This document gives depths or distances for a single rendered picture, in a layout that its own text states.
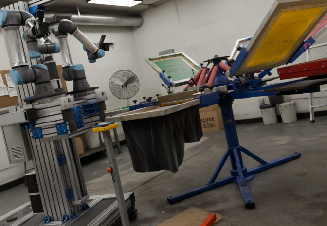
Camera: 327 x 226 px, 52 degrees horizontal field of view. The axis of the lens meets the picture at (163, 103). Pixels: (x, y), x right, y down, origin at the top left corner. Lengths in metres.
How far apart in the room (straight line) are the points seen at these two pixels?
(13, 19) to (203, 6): 5.35
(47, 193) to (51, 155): 0.34
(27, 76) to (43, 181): 0.93
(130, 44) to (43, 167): 5.81
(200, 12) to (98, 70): 2.53
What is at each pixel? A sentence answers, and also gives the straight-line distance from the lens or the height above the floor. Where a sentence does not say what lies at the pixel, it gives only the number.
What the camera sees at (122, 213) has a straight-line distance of 2.54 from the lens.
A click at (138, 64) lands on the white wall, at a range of 8.48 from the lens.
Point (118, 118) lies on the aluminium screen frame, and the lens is 2.56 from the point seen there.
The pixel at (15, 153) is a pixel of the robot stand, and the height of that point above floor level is 0.85.
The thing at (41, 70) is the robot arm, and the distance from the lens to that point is 2.65.
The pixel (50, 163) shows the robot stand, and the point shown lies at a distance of 2.95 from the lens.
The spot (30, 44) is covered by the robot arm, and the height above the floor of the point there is 1.58.
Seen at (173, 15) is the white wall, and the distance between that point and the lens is 7.90.
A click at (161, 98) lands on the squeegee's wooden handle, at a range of 3.00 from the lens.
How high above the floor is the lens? 1.16
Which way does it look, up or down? 3 degrees down
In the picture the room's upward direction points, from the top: 12 degrees counter-clockwise
